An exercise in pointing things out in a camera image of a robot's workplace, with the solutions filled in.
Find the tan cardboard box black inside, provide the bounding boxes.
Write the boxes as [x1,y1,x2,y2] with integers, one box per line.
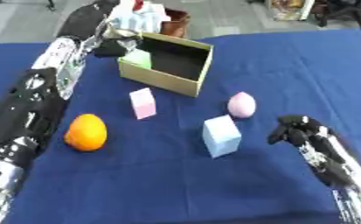
[117,31,216,99]

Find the brown basket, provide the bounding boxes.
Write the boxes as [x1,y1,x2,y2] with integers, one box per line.
[158,8,192,39]

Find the green block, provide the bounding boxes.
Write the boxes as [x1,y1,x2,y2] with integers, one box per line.
[120,48,155,70]

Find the light blue block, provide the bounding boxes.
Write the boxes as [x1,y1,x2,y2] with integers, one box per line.
[201,114,243,159]

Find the orange toy fruit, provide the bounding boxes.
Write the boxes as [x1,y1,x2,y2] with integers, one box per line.
[62,113,110,153]

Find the printed board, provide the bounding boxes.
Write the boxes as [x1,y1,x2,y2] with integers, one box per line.
[266,0,318,22]

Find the black office chair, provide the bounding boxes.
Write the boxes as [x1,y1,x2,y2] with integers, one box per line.
[313,0,361,32]

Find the pink block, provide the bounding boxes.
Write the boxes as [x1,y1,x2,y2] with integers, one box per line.
[128,87,159,121]

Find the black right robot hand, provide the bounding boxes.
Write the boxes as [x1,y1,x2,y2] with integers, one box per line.
[266,114,333,147]

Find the pink toy egg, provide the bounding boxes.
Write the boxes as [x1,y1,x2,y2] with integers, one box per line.
[226,91,259,119]

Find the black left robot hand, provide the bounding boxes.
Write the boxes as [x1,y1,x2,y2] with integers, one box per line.
[91,27,143,59]

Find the black bag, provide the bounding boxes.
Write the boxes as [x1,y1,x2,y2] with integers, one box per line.
[56,0,121,40]

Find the white light blue bundle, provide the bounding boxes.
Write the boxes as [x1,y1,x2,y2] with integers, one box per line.
[107,0,173,34]

